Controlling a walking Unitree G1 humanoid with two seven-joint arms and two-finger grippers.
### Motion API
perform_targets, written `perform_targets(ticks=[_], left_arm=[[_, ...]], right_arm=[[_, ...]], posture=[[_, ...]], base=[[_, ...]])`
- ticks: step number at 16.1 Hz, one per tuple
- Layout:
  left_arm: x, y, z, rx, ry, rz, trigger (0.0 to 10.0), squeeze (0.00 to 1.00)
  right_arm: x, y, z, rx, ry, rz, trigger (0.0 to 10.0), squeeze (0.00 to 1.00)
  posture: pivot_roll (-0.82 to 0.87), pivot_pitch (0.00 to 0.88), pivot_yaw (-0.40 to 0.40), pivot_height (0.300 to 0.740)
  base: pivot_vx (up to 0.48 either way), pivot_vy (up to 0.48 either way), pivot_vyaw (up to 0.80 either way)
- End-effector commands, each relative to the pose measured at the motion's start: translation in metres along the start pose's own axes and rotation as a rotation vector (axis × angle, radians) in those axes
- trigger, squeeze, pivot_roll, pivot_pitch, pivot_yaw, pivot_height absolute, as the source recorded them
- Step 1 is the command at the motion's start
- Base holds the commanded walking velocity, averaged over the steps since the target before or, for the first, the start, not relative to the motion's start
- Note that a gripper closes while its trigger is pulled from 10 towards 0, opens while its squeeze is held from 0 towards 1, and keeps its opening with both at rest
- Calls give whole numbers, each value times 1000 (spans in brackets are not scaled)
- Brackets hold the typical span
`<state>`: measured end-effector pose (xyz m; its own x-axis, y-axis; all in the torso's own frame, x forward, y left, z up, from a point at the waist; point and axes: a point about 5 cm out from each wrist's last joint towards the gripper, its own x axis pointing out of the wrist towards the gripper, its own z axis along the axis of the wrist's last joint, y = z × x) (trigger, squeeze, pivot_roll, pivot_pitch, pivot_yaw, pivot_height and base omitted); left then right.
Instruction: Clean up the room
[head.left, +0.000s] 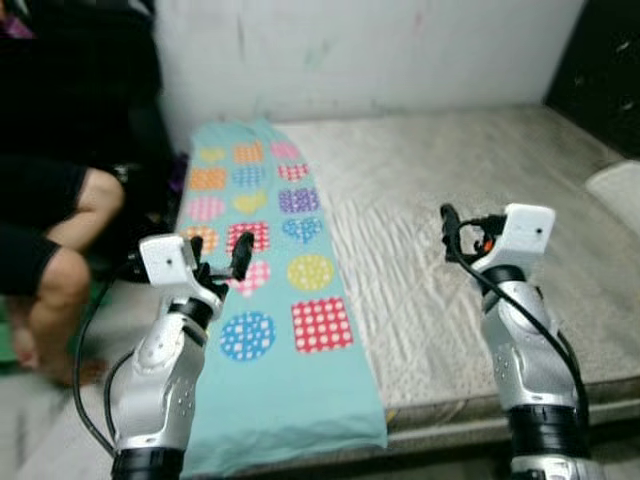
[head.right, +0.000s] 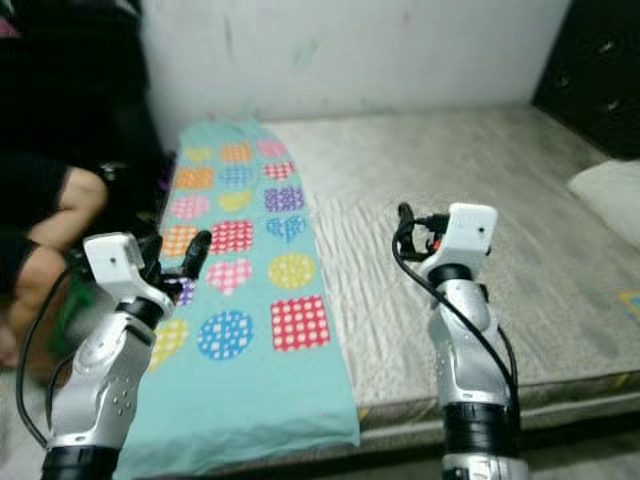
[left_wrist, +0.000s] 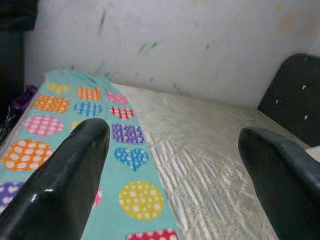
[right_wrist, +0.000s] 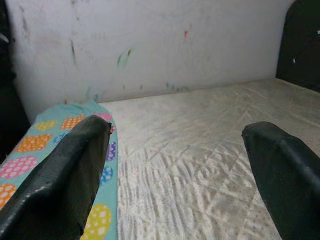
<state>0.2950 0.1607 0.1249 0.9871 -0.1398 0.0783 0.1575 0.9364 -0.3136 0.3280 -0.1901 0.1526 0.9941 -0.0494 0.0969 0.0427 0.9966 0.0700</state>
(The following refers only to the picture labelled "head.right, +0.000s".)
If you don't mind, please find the white pillow with print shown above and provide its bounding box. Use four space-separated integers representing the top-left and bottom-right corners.
565 160 640 251

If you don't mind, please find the yellow blue children's book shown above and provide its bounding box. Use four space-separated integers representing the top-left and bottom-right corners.
618 290 640 321

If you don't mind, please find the white quilted mattress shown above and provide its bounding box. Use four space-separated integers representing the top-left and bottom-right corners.
260 105 640 431

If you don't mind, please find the seated person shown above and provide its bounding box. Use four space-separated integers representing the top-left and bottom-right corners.
0 0 173 389

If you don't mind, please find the teal blanket with dotted hearts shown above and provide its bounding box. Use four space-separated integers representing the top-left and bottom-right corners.
115 118 361 476

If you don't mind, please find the black tufted headboard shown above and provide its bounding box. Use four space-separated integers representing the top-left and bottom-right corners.
532 0 640 161

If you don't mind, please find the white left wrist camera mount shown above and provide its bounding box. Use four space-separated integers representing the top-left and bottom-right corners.
82 233 178 323

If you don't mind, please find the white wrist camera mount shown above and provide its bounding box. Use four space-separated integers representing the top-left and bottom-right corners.
420 203 500 283
82 233 178 323

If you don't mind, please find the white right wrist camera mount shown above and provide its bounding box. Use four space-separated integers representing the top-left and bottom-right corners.
420 203 500 283

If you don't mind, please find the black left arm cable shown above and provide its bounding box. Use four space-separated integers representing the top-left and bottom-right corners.
18 262 87 451

